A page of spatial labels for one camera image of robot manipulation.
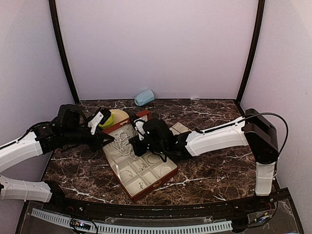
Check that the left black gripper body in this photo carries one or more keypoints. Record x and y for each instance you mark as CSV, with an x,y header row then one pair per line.
x,y
72,137

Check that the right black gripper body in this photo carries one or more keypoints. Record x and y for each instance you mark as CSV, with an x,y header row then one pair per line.
x,y
156,147

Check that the small red jewelry tray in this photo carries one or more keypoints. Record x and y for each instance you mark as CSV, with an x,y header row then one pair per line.
x,y
179,128

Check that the large red jewelry box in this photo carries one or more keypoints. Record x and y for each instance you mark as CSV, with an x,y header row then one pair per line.
x,y
138,175

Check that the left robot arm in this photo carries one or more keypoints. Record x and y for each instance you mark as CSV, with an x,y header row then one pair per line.
x,y
16,152

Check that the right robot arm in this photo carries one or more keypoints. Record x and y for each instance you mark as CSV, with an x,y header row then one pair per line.
x,y
252,130

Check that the green bowl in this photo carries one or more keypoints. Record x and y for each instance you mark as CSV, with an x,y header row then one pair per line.
x,y
110,122

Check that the light blue faceted cup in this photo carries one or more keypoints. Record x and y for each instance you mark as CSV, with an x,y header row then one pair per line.
x,y
144,98

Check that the beige plate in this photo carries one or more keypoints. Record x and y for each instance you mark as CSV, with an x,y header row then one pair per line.
x,y
119,115

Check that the white cable duct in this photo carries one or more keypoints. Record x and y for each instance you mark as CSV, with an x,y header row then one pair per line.
x,y
130,226

